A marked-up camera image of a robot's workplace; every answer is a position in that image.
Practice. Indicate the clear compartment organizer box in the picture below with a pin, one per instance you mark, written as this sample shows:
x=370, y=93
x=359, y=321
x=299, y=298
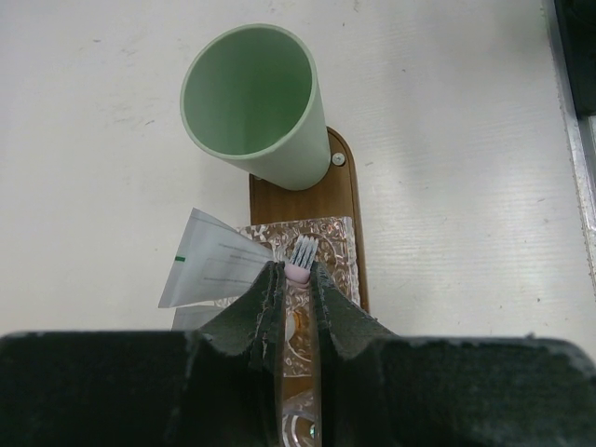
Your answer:
x=337, y=252

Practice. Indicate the clear plastic cup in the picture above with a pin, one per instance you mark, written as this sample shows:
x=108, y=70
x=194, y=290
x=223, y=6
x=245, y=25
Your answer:
x=298, y=429

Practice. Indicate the pale green cup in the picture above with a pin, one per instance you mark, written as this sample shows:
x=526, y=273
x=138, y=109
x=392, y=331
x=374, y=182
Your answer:
x=251, y=98

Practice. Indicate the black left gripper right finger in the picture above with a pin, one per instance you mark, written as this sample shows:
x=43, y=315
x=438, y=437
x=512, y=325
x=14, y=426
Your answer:
x=382, y=389

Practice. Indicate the oval wooden tray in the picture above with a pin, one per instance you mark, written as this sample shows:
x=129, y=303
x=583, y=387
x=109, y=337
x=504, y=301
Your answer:
x=337, y=195

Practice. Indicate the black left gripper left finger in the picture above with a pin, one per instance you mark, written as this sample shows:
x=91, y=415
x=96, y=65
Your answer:
x=213, y=386

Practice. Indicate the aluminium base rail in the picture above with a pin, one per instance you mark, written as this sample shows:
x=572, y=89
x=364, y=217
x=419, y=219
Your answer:
x=580, y=134

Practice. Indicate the white toothpaste tube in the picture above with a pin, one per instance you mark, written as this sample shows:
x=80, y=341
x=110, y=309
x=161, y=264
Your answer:
x=213, y=261
x=193, y=317

